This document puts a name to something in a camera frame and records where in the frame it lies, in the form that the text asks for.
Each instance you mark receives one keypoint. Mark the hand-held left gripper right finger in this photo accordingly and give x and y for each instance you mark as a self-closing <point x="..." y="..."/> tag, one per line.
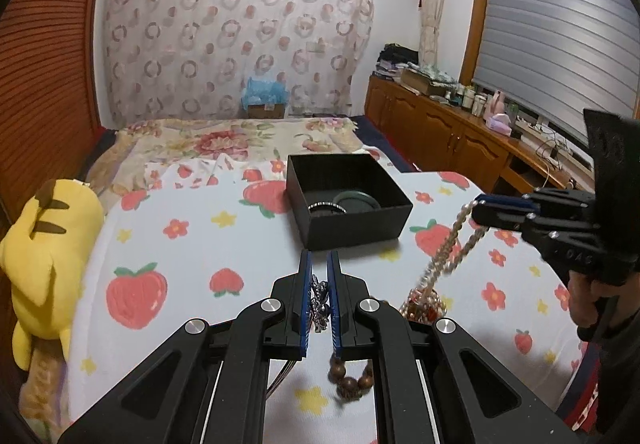
<point x="334" y="304"/>

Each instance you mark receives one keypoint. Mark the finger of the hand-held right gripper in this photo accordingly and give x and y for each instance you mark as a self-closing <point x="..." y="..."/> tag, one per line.
<point x="507" y="202"/>
<point x="495" y="220"/>

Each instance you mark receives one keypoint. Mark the green bottle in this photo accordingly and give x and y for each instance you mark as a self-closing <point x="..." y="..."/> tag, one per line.
<point x="513" y="111"/>

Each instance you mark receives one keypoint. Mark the small cardboard box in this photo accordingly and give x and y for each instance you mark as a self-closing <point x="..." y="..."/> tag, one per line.
<point x="267" y="111"/>

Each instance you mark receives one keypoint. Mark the black jewelry box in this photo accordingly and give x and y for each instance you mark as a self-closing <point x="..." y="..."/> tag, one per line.
<point x="350" y="229"/>

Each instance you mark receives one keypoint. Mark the floral blanket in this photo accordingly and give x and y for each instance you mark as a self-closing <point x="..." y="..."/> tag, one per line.
<point x="215" y="144"/>

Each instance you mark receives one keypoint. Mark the yellow plush toy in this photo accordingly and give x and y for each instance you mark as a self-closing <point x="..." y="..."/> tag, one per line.
<point x="45" y="264"/>

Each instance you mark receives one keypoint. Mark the wooden slatted wardrobe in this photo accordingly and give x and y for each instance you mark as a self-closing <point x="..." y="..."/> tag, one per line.
<point x="50" y="74"/>

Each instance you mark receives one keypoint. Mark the green patterned cloth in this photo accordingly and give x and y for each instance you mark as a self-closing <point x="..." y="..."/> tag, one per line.
<point x="435" y="71"/>

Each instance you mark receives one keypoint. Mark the wooden window frame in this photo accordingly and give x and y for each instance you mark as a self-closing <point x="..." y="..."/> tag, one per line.
<point x="475" y="24"/>

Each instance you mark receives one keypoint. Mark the pile of dark clothes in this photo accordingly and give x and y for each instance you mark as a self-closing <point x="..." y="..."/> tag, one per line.
<point x="397" y="56"/>

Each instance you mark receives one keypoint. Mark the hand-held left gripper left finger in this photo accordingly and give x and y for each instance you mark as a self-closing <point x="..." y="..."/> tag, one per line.
<point x="305" y="304"/>

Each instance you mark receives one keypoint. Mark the wooden sideboard cabinet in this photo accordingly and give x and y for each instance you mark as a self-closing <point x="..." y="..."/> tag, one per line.
<point x="435" y="124"/>

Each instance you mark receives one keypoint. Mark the blue plastic bag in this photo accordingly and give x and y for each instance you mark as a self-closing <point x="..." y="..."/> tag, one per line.
<point x="265" y="91"/>

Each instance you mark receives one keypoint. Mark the person's right forearm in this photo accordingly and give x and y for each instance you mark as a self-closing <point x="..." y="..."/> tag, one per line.
<point x="622" y="329"/>

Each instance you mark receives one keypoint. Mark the strawberry print bed sheet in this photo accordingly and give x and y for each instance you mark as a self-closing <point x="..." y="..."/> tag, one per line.
<point x="200" y="234"/>

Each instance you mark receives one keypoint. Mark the pink vase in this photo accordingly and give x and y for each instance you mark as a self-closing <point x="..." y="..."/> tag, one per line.
<point x="498" y="104"/>

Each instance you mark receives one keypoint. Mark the person's right hand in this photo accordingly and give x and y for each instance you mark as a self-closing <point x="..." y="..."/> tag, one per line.
<point x="580" y="299"/>

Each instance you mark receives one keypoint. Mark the dark green jade bangle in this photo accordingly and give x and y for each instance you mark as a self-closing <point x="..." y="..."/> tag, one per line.
<point x="345" y="198"/>

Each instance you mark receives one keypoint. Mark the pink tissue pack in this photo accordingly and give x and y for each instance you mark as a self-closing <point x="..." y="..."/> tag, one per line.
<point x="500" y="124"/>

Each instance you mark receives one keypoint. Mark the white power strip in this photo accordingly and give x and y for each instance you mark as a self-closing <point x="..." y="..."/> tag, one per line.
<point x="530" y="126"/>

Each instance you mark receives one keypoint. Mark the cluster of cosmetic bottles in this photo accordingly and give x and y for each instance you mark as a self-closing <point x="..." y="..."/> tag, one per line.
<point x="470" y="99"/>

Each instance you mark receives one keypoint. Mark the thin silver bangle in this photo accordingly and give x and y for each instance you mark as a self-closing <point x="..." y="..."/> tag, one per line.
<point x="325" y="204"/>

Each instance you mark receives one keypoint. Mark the grey window blind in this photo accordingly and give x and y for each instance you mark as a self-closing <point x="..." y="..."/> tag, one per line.
<point x="550" y="24"/>

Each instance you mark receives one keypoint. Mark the circle pattern curtain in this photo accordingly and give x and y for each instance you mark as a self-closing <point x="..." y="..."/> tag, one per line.
<point x="225" y="24"/>

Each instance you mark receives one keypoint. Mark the flat cardboard box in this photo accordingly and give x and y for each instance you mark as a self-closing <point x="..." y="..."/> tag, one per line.
<point x="420" y="83"/>

